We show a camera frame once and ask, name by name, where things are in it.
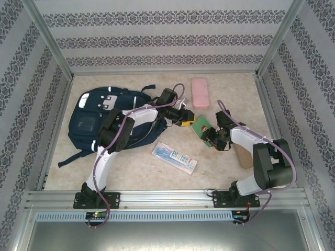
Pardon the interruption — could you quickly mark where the green notebook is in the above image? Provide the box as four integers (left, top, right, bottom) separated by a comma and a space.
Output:
190, 115, 218, 149

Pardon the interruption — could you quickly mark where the pink pencil case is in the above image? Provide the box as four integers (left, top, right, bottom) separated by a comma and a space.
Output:
191, 77, 211, 110

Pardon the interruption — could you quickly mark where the tan felt pouch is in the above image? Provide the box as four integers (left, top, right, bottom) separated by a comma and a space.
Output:
233, 145, 252, 169

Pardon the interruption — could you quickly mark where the clear pack of blue pens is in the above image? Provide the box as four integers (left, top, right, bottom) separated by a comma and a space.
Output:
151, 141, 199, 175

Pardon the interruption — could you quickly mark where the navy blue backpack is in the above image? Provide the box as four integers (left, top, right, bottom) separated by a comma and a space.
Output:
58, 85, 168, 168

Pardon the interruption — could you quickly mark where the grey metal shelf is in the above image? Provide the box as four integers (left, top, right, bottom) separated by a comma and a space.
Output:
15, 209, 321, 251

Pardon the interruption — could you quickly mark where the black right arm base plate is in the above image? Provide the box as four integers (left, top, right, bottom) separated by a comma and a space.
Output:
212, 190, 261, 209

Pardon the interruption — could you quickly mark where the aluminium right table rail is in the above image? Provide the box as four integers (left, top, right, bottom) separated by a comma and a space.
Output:
255, 74, 298, 189

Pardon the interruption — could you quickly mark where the aluminium table rail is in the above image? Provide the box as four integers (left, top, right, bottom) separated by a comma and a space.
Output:
255, 74, 298, 189
35, 75, 75, 191

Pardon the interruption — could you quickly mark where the aluminium mounting rail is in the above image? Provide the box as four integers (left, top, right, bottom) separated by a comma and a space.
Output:
25, 189, 307, 210

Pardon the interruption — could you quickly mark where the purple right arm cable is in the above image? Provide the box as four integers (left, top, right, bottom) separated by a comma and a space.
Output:
217, 99, 298, 227

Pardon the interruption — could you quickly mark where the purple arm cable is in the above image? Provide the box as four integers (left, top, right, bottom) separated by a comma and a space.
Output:
217, 99, 298, 227
87, 83, 187, 230

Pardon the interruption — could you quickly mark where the grey slotted cable duct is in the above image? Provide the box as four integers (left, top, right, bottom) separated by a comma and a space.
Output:
35, 211, 233, 222

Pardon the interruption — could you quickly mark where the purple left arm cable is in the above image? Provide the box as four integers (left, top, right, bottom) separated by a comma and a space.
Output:
87, 83, 187, 230

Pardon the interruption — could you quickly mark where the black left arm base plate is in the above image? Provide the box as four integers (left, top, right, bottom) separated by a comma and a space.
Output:
73, 192, 121, 210

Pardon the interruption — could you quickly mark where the aluminium left table rail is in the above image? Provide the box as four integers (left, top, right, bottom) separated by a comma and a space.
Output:
35, 75, 75, 191

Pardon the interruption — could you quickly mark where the aluminium right frame post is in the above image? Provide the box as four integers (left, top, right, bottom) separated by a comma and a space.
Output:
255, 0, 307, 79

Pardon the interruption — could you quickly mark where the aluminium frame post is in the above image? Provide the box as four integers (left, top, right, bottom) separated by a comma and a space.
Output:
255, 0, 307, 79
22, 0, 75, 79

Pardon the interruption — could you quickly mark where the aluminium left frame post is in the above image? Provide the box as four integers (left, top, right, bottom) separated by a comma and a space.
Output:
22, 0, 75, 79

